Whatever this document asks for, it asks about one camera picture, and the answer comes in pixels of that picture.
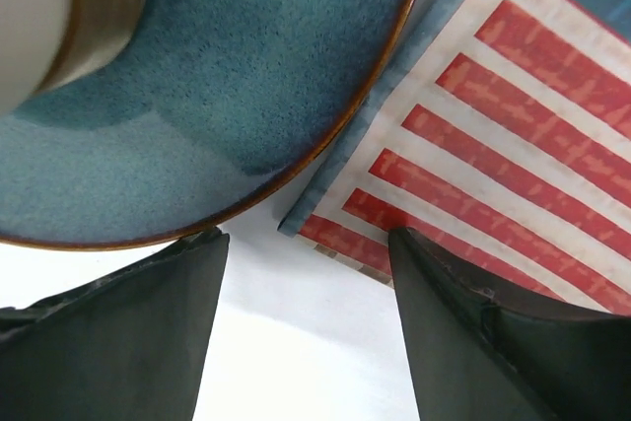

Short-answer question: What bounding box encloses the blue ceramic plate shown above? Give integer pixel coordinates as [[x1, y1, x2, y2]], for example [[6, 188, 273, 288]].
[[1, 0, 414, 249]]

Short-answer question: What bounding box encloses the patchwork striped cloth placemat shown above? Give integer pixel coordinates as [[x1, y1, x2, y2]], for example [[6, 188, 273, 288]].
[[279, 0, 630, 315]]

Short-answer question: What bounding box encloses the beige metal cup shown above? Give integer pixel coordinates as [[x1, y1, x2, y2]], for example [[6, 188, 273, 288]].
[[1, 0, 145, 114]]

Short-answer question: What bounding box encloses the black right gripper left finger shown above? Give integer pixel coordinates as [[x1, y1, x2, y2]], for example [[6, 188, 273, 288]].
[[1, 229, 230, 421]]

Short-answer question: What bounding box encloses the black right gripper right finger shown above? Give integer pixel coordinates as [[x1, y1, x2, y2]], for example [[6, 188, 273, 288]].
[[388, 228, 630, 420]]

